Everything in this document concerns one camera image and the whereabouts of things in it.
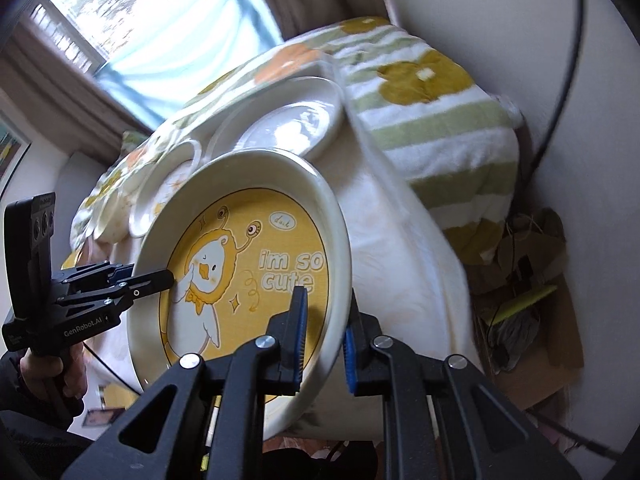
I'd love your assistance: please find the yellow cartoon duck plate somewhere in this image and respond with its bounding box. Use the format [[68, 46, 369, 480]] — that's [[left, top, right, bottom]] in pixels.
[[127, 148, 352, 437]]

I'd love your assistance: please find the plain white plate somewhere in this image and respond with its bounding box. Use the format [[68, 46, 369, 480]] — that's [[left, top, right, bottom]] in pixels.
[[205, 76, 344, 160]]

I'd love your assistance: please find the person's left hand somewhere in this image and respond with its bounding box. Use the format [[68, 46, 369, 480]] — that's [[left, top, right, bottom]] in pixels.
[[20, 344, 88, 400]]

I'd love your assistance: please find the small floral rimmed plate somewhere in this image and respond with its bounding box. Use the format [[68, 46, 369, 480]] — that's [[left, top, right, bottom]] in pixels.
[[93, 139, 202, 244]]

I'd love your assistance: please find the floral white tablecloth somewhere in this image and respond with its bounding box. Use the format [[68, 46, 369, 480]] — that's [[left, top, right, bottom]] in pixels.
[[84, 123, 482, 443]]

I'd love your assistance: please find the beige curtain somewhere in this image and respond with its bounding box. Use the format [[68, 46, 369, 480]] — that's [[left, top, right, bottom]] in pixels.
[[1, 0, 387, 164]]

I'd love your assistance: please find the blue window cloth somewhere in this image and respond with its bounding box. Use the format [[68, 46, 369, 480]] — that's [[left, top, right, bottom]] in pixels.
[[94, 0, 286, 131]]

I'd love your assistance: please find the green striped floral blanket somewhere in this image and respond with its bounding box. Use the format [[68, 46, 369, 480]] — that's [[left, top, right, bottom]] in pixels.
[[70, 16, 520, 266]]

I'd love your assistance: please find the framed wall picture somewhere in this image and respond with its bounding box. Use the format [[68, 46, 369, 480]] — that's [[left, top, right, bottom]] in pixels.
[[0, 112, 32, 195]]

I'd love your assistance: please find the window with white frame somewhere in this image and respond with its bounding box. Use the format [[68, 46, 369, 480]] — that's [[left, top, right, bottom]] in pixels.
[[27, 0, 281, 79]]

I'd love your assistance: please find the black cable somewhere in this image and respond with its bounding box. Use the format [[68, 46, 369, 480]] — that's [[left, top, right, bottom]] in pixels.
[[527, 0, 587, 176]]

